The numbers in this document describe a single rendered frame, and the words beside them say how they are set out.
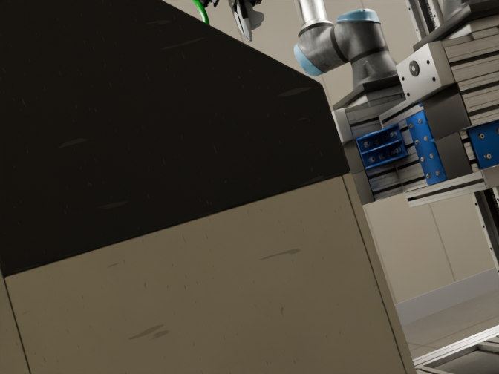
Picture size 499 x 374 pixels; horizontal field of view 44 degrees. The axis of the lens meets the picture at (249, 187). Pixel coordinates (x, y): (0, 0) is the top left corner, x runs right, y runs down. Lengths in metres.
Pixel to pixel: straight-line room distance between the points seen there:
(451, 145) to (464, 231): 2.57
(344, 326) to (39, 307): 0.48
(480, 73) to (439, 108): 0.11
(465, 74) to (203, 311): 0.70
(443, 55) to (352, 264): 0.48
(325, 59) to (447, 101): 0.64
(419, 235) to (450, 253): 0.22
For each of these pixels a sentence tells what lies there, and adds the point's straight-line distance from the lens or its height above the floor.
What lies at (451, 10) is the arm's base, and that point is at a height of 1.06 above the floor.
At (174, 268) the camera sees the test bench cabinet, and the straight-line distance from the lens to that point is 1.00.
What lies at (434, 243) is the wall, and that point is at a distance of 3.80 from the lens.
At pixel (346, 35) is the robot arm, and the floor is 1.20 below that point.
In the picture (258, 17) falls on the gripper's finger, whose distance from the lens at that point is 1.60.
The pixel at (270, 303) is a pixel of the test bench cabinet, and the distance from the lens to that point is 1.02.
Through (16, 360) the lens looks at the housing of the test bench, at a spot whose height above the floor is 0.67.
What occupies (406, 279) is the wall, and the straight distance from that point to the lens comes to 3.70.
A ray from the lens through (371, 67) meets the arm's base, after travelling 1.82.
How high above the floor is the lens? 0.74
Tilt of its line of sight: 4 degrees up
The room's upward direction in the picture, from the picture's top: 17 degrees counter-clockwise
